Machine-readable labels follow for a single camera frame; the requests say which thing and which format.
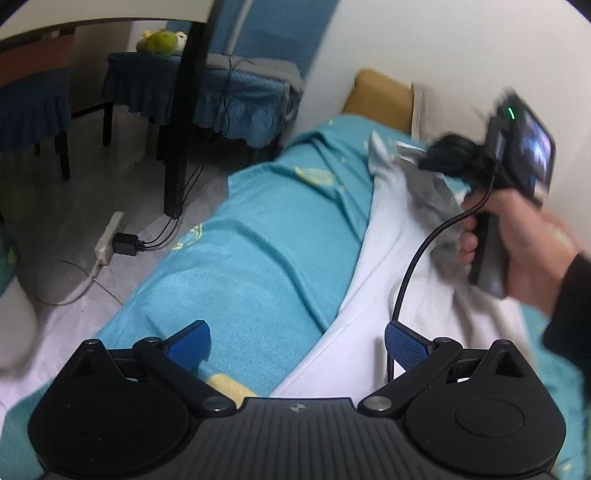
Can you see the beige pillow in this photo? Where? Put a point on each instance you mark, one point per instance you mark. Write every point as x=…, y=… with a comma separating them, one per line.
x=445, y=115

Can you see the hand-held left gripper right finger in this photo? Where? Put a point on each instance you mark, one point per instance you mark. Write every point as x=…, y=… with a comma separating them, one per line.
x=406, y=347

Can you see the white power strip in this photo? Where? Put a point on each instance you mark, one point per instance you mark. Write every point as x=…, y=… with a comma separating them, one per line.
x=108, y=240

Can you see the black charger plug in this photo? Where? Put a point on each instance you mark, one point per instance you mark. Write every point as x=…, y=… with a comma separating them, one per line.
x=125, y=243

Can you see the grey cloth on chair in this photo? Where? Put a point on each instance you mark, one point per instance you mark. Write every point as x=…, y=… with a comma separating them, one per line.
x=272, y=69

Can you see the chair with dark blue cover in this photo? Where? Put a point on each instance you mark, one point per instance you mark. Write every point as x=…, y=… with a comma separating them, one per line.
x=32, y=110

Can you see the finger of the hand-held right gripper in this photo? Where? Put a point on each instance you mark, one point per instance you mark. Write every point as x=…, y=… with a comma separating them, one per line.
x=452, y=154

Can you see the yellow cushion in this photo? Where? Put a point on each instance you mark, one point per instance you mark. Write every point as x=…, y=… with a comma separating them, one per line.
x=376, y=99

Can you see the yellow sponge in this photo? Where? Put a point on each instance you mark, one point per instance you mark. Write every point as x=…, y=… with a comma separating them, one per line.
x=231, y=390

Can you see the desk with black leg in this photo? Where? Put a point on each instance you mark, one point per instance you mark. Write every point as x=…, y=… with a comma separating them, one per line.
x=185, y=138

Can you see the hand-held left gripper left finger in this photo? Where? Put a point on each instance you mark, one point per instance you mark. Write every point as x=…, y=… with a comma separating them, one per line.
x=191, y=341

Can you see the white cloth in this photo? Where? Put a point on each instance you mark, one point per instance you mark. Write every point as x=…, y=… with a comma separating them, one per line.
x=364, y=300

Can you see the green plush toy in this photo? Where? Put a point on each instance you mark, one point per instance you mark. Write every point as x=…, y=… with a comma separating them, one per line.
x=160, y=42

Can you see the table with blue cloth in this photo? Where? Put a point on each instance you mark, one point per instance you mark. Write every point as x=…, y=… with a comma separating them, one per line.
x=249, y=104

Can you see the person's right forearm black sleeve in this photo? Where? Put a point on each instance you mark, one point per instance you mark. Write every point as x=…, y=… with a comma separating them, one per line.
x=572, y=314

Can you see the grey garment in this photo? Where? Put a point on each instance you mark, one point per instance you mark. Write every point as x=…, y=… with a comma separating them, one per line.
x=429, y=191

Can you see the person's right hand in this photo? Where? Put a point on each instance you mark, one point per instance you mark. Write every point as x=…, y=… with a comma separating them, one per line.
x=535, y=244

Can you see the teal printed blanket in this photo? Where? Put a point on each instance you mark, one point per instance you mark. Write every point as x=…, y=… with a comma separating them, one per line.
x=258, y=258

